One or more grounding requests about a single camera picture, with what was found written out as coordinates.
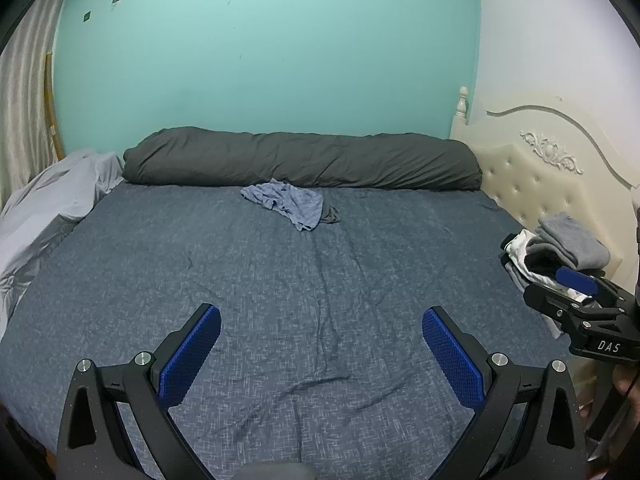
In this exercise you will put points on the cream tufted headboard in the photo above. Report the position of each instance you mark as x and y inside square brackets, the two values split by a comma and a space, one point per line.
[530, 180]

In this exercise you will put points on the dark grey shorts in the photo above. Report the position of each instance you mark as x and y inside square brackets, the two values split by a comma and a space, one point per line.
[331, 216]

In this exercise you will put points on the blue plaid shorts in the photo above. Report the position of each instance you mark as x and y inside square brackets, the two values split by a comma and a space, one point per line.
[292, 202]

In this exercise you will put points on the bed with blue sheet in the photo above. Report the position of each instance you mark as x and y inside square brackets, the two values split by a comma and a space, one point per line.
[300, 280]

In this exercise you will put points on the white and black garment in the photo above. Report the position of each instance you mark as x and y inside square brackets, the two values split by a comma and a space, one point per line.
[522, 242]

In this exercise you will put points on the folded grey sweater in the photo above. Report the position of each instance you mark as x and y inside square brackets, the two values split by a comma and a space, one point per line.
[575, 242]

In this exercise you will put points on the light grey blanket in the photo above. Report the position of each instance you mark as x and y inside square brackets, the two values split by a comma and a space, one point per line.
[50, 205]

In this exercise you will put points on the dark grey rolled duvet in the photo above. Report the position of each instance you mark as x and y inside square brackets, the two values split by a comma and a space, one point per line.
[300, 160]

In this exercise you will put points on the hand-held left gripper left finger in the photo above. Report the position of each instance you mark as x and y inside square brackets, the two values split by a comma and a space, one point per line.
[190, 355]

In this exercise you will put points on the striped curtain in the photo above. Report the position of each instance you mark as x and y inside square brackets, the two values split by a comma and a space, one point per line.
[25, 85]

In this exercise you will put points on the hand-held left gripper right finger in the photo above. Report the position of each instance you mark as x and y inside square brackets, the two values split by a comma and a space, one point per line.
[452, 355]

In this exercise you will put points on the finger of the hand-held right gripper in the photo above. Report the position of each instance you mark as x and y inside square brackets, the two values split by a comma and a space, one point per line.
[575, 280]
[545, 302]

